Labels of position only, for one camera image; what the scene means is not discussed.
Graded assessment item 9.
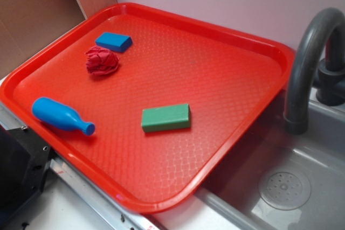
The metal rail strip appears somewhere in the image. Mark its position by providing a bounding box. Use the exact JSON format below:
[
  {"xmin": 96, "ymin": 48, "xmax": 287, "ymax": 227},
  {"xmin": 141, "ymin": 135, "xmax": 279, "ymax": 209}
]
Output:
[{"xmin": 1, "ymin": 104, "xmax": 165, "ymax": 229}]

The grey plastic sink basin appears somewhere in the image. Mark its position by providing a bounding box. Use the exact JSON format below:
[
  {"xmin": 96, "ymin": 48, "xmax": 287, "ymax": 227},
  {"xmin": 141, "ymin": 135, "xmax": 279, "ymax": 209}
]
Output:
[{"xmin": 154, "ymin": 95, "xmax": 344, "ymax": 229}]

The red plastic tray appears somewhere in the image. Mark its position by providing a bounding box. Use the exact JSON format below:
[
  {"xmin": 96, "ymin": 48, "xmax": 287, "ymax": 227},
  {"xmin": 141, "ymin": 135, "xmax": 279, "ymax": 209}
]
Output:
[{"xmin": 1, "ymin": 3, "xmax": 294, "ymax": 214}]

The grey curved faucet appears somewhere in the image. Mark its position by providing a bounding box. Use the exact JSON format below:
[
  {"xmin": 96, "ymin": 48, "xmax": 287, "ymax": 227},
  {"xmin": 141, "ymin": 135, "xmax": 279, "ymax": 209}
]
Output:
[{"xmin": 284, "ymin": 8, "xmax": 344, "ymax": 135}]

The blue rectangular block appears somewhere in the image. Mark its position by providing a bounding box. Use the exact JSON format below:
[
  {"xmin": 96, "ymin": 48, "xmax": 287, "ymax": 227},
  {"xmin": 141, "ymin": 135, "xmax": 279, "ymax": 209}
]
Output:
[{"xmin": 95, "ymin": 32, "xmax": 133, "ymax": 53}]

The blue plastic bottle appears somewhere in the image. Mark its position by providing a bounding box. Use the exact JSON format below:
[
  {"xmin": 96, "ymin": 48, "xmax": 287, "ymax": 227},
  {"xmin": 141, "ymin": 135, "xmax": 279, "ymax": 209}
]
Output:
[{"xmin": 32, "ymin": 97, "xmax": 95, "ymax": 136}]

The brown cardboard panel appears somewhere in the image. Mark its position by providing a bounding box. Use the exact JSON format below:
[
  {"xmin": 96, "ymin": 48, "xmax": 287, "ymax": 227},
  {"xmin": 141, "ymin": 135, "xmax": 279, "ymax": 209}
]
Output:
[{"xmin": 1, "ymin": 0, "xmax": 117, "ymax": 78}]

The green rectangular block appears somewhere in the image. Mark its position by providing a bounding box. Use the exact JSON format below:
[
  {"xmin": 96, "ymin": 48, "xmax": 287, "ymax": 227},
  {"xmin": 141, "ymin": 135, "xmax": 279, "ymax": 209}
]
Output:
[{"xmin": 141, "ymin": 103, "xmax": 191, "ymax": 133}]

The crumpled red cloth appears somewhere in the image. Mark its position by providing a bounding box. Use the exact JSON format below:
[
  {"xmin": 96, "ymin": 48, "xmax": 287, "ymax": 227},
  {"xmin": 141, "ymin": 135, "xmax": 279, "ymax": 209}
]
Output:
[{"xmin": 85, "ymin": 46, "xmax": 120, "ymax": 76}]

